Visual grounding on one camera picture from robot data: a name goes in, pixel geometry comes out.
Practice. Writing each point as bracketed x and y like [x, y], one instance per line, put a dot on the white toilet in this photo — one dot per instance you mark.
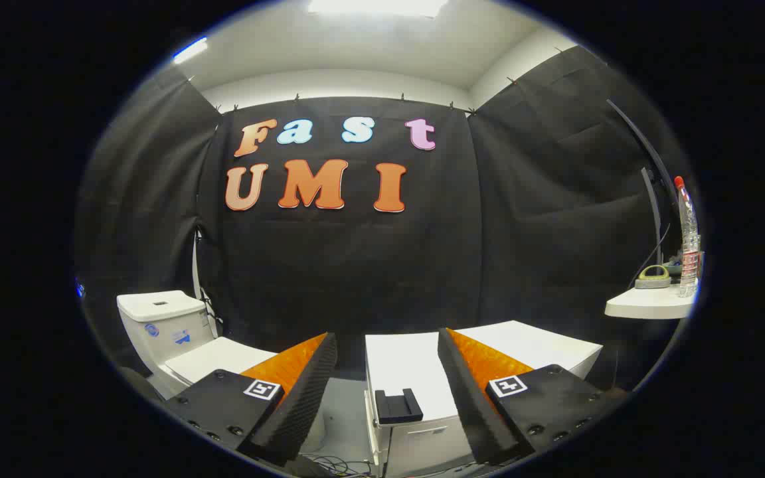
[163, 325]

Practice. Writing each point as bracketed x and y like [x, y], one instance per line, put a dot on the small ceiling light panel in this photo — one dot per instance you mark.
[190, 50]

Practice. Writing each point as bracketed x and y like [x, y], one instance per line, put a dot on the white toilet lid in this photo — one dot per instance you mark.
[216, 358]

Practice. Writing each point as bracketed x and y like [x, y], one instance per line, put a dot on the large ceiling light panel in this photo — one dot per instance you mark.
[376, 6]

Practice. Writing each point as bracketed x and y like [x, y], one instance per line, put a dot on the small black holder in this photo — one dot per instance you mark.
[397, 406]

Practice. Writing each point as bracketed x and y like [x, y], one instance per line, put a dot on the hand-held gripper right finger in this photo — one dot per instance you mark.
[472, 405]

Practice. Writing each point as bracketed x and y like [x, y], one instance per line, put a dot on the clear bottle red cap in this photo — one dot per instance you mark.
[688, 252]

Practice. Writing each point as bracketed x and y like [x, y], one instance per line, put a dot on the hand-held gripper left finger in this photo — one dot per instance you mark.
[303, 398]

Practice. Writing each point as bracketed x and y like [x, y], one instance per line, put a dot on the black backdrop cloth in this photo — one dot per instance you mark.
[356, 265]

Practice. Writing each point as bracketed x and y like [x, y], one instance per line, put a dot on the white side shelf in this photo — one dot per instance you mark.
[648, 305]

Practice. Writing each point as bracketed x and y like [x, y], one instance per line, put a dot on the white drawer cabinet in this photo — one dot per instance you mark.
[409, 365]

